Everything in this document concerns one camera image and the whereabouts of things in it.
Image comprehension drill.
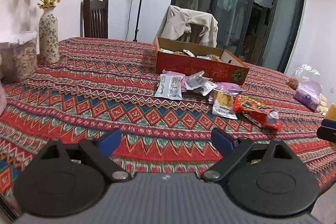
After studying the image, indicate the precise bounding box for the red orange snack bag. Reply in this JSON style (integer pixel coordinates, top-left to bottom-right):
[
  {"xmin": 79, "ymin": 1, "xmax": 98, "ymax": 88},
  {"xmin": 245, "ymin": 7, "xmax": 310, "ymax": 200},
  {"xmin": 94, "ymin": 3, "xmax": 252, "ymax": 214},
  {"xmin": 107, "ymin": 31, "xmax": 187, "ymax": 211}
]
[{"xmin": 233, "ymin": 95, "xmax": 281, "ymax": 131}]

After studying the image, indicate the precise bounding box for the pink snack packet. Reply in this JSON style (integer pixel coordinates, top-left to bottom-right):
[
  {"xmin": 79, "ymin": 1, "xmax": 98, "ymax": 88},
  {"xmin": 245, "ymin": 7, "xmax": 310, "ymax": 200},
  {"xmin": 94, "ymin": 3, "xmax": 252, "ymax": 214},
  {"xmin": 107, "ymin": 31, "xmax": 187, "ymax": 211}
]
[
  {"xmin": 162, "ymin": 70, "xmax": 187, "ymax": 93},
  {"xmin": 216, "ymin": 83, "xmax": 243, "ymax": 96}
]

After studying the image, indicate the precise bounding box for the white silver snack packet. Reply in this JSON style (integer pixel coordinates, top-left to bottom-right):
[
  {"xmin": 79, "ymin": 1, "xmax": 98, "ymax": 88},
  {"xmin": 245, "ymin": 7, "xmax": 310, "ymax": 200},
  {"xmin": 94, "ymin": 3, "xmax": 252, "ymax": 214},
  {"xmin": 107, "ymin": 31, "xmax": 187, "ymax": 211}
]
[{"xmin": 154, "ymin": 74, "xmax": 183, "ymax": 100}]

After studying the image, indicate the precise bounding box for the clear jar of snacks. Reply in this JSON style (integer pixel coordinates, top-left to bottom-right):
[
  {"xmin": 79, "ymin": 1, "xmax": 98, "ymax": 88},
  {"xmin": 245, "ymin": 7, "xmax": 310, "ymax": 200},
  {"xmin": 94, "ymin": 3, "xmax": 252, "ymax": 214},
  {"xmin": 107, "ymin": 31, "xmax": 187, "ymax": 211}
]
[{"xmin": 1, "ymin": 31, "xmax": 38, "ymax": 83}]

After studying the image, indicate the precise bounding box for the purple tissue pack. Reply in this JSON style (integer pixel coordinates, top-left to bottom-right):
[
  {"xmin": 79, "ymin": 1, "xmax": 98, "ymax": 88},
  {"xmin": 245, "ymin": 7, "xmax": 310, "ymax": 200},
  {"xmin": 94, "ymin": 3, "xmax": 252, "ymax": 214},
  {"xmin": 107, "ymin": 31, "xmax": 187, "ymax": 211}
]
[{"xmin": 293, "ymin": 77, "xmax": 322, "ymax": 111}]

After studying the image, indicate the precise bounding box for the clear plastic bag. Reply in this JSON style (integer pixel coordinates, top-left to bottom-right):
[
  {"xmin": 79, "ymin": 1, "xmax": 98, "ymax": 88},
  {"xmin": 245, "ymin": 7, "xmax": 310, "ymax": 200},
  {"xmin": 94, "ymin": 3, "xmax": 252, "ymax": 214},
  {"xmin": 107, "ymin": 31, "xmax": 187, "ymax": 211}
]
[{"xmin": 286, "ymin": 64, "xmax": 321, "ymax": 89}]

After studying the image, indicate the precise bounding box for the large pink ceramic vase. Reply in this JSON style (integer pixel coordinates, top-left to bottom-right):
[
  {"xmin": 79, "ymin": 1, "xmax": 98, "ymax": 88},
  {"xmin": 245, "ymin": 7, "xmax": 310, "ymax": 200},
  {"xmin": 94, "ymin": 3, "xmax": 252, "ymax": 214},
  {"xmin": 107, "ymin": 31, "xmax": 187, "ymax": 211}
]
[{"xmin": 0, "ymin": 83, "xmax": 7, "ymax": 115}]

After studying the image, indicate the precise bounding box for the patterned red tablecloth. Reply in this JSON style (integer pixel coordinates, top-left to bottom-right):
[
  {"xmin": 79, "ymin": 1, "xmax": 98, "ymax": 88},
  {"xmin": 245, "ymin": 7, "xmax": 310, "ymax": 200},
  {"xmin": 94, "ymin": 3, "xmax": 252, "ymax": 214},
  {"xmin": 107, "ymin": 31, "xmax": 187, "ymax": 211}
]
[{"xmin": 0, "ymin": 36, "xmax": 336, "ymax": 217}]

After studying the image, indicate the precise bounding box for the small floral ceramic vase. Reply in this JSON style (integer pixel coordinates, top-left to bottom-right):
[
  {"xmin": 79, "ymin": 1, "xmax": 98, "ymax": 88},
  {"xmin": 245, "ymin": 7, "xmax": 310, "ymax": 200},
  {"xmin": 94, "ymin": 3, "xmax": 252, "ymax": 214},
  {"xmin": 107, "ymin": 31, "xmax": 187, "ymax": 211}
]
[{"xmin": 38, "ymin": 7, "xmax": 60, "ymax": 65}]

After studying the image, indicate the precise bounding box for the chair with beige jacket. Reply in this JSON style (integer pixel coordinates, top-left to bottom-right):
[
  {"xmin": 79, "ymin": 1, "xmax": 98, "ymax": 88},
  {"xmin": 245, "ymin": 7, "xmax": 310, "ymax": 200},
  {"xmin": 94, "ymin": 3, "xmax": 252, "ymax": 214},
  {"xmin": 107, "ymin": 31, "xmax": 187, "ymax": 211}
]
[{"xmin": 156, "ymin": 5, "xmax": 218, "ymax": 48}]

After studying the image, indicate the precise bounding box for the red cardboard box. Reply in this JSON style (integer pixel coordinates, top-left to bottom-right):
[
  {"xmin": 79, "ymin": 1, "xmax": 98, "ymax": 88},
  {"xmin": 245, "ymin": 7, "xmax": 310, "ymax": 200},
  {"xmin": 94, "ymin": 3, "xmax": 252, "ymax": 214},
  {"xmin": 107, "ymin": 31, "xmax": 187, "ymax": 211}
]
[{"xmin": 154, "ymin": 36, "xmax": 249, "ymax": 85}]

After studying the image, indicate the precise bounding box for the dark wooden chair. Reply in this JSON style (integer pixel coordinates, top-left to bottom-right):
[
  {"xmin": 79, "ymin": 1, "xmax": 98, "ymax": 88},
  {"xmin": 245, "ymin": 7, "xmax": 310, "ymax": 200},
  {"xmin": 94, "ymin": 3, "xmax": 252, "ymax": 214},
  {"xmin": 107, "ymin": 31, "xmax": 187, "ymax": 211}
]
[{"xmin": 83, "ymin": 0, "xmax": 109, "ymax": 39}]

